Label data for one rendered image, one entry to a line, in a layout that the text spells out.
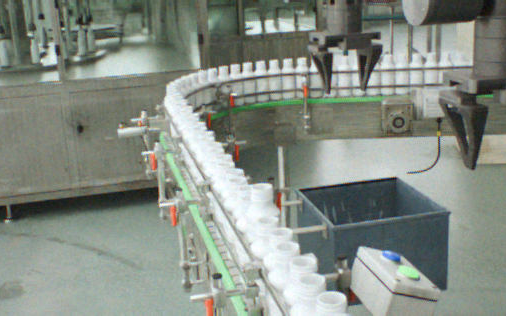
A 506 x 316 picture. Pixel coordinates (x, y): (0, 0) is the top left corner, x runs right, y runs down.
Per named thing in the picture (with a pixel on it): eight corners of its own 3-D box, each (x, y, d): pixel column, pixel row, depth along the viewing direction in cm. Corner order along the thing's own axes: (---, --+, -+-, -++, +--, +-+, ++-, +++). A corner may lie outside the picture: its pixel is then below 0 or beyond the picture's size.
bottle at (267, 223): (274, 322, 114) (270, 229, 110) (246, 312, 118) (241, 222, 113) (296, 307, 119) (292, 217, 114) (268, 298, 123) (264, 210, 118)
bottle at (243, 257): (243, 290, 126) (238, 205, 121) (237, 277, 131) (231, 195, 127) (275, 286, 127) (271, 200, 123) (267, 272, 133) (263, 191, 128)
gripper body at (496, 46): (564, 90, 69) (570, 15, 67) (471, 99, 67) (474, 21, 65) (526, 81, 75) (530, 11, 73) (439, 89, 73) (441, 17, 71)
